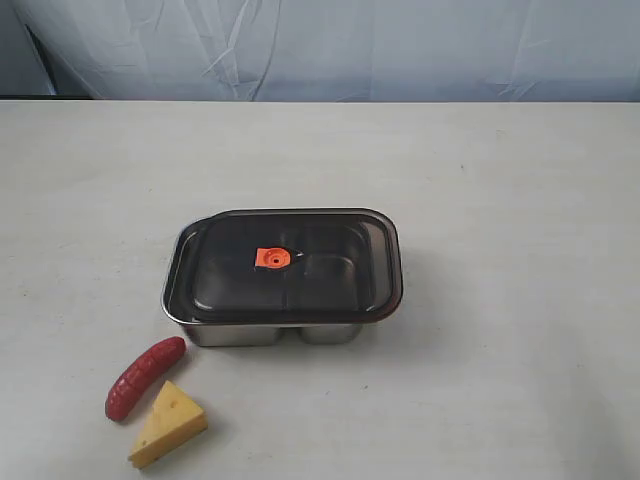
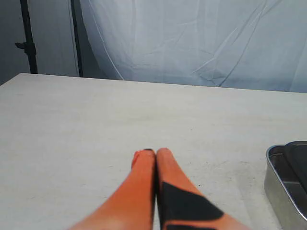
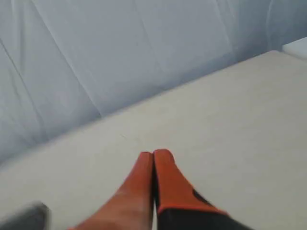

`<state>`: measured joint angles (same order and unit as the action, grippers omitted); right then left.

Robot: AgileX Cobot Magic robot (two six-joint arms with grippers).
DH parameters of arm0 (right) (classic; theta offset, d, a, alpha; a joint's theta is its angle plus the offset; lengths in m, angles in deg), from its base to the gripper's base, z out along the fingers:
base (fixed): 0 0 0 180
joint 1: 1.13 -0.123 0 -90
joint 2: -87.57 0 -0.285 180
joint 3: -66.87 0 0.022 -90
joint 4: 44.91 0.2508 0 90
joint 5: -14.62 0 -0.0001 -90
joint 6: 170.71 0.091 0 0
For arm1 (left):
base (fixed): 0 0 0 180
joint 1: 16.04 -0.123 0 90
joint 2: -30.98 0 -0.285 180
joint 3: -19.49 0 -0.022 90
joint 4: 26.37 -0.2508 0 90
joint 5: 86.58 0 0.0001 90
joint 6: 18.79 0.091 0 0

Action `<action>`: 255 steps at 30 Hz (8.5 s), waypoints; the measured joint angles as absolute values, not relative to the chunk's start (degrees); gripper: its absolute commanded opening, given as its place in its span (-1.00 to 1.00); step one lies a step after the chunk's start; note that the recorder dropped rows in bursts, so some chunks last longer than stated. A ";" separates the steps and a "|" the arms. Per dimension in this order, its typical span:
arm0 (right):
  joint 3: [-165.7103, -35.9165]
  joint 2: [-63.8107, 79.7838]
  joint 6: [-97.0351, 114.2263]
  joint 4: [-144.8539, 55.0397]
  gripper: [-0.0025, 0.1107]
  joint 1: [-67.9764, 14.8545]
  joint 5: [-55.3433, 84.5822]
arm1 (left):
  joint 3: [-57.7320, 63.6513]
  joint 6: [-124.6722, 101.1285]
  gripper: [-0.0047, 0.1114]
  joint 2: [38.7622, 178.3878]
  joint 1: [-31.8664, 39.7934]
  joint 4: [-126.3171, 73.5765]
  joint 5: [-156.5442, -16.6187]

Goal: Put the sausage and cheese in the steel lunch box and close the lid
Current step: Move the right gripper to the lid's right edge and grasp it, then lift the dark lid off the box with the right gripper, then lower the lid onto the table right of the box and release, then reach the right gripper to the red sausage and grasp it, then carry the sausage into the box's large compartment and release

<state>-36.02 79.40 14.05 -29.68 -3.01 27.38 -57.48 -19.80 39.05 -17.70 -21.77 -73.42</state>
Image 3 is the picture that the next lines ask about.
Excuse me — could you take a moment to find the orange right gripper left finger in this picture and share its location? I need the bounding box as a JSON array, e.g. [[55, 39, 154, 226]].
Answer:
[[72, 152, 154, 230]]

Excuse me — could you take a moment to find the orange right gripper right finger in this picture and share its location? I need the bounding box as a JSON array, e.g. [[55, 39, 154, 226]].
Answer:
[[153, 149, 242, 230]]

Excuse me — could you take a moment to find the dark blurred object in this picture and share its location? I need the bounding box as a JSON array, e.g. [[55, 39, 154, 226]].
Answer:
[[0, 202, 50, 230]]

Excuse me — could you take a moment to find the white backdrop cloth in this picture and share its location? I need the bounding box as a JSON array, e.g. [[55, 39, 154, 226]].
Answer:
[[0, 0, 307, 162]]

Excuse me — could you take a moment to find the white side table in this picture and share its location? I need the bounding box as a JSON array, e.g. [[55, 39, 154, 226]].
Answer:
[[283, 37, 307, 59]]

